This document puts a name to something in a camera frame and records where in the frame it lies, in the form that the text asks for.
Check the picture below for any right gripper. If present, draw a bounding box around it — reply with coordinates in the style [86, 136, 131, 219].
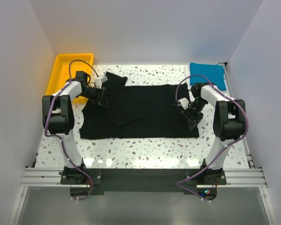
[181, 97, 207, 131]

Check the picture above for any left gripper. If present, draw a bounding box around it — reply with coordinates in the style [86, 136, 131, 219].
[79, 85, 109, 107]

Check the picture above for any black t shirt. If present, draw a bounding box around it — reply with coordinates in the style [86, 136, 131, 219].
[80, 72, 199, 140]

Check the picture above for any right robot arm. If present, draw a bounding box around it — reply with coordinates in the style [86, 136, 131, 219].
[175, 83, 248, 184]

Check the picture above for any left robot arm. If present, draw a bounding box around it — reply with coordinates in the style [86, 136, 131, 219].
[42, 71, 108, 185]

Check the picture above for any yellow plastic tray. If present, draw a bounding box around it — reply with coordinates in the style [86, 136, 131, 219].
[46, 53, 94, 95]

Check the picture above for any folded blue t shirt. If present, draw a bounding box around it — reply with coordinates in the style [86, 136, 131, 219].
[189, 62, 226, 91]

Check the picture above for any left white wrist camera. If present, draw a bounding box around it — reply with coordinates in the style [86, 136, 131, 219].
[94, 75, 108, 88]

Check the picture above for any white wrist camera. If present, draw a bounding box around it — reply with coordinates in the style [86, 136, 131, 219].
[177, 97, 190, 109]
[94, 75, 108, 88]

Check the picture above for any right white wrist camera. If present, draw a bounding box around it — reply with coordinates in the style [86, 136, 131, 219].
[177, 97, 190, 109]

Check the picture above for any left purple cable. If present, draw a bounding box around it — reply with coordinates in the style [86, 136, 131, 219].
[44, 60, 99, 201]

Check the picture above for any purple cable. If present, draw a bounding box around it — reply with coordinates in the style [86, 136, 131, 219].
[44, 60, 99, 201]
[175, 74, 250, 203]

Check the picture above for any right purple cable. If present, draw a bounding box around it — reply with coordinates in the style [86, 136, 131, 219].
[175, 74, 250, 203]

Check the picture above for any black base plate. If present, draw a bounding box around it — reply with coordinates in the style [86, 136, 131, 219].
[59, 168, 227, 197]

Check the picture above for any aluminium frame rail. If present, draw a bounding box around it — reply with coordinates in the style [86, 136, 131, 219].
[20, 168, 267, 188]

